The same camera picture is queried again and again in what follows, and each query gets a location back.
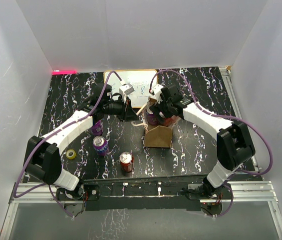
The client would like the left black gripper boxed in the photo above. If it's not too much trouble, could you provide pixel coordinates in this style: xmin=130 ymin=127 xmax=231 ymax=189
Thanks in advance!
xmin=103 ymin=96 xmax=139 ymax=123

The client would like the purple can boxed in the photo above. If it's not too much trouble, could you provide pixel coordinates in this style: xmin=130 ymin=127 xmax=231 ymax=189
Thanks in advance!
xmin=92 ymin=135 xmax=109 ymax=156
xmin=90 ymin=120 xmax=103 ymax=136
xmin=146 ymin=111 xmax=159 ymax=126

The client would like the red cola can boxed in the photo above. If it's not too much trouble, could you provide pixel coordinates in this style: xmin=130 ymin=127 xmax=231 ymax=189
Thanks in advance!
xmin=119 ymin=152 xmax=134 ymax=173
xmin=161 ymin=116 xmax=174 ymax=127

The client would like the brown canvas tote bag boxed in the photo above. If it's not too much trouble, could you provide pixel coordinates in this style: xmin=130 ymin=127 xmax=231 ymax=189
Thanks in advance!
xmin=131 ymin=97 xmax=180 ymax=148

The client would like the red cola can front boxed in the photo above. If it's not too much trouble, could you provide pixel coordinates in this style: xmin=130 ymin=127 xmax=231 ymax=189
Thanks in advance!
xmin=119 ymin=152 xmax=134 ymax=173

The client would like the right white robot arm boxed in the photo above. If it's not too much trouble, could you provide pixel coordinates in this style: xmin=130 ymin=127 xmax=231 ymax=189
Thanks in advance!
xmin=149 ymin=84 xmax=256 ymax=199

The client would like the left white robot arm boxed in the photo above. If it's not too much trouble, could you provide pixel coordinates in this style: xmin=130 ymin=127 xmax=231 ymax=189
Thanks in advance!
xmin=24 ymin=83 xmax=138 ymax=200

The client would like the yellow tape roll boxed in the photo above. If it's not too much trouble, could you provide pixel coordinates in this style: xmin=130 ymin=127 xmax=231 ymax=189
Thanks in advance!
xmin=65 ymin=149 xmax=76 ymax=160

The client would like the pink marker strip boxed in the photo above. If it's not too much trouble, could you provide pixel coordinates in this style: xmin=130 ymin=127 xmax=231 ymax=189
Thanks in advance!
xmin=52 ymin=70 xmax=77 ymax=76

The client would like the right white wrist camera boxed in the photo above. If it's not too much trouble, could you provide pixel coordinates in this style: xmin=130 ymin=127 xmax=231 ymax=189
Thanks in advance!
xmin=149 ymin=84 xmax=163 ymax=103

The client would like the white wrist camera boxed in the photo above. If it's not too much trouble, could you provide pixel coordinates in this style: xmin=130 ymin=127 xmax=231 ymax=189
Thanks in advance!
xmin=119 ymin=84 xmax=135 ymax=96
xmin=149 ymin=84 xmax=163 ymax=103

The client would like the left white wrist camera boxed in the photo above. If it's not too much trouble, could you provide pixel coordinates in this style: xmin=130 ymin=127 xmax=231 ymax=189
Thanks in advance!
xmin=119 ymin=84 xmax=135 ymax=96

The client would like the small whiteboard orange frame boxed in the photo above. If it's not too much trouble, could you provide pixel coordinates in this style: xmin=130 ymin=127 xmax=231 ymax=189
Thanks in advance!
xmin=107 ymin=69 xmax=157 ymax=108

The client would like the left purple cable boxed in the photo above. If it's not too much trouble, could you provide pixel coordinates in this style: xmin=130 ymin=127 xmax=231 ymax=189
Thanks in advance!
xmin=12 ymin=70 xmax=124 ymax=221

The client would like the purple cable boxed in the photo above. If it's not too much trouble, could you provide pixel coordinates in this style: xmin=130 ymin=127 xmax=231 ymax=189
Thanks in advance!
xmin=12 ymin=70 xmax=124 ymax=221
xmin=149 ymin=68 xmax=274 ymax=218

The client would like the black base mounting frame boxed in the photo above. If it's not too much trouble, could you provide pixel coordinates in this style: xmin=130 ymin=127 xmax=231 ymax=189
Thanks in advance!
xmin=56 ymin=175 xmax=234 ymax=211

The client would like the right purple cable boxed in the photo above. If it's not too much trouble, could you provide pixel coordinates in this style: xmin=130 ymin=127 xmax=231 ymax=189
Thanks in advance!
xmin=149 ymin=68 xmax=274 ymax=218

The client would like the aluminium rail frame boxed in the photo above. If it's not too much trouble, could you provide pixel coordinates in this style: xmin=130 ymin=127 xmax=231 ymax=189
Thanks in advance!
xmin=0 ymin=66 xmax=282 ymax=240

